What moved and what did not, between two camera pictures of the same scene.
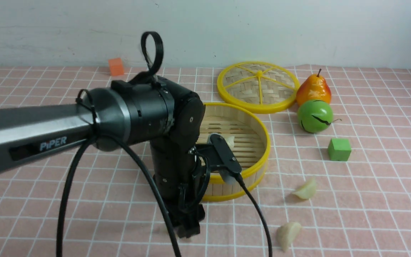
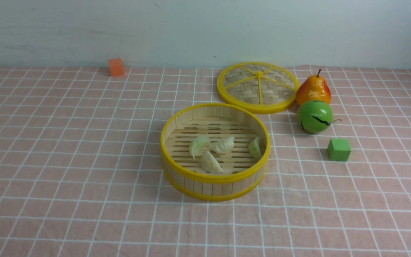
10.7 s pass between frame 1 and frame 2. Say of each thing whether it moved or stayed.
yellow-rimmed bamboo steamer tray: stayed
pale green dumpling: moved
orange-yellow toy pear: stayed
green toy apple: stayed
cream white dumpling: moved
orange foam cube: stayed
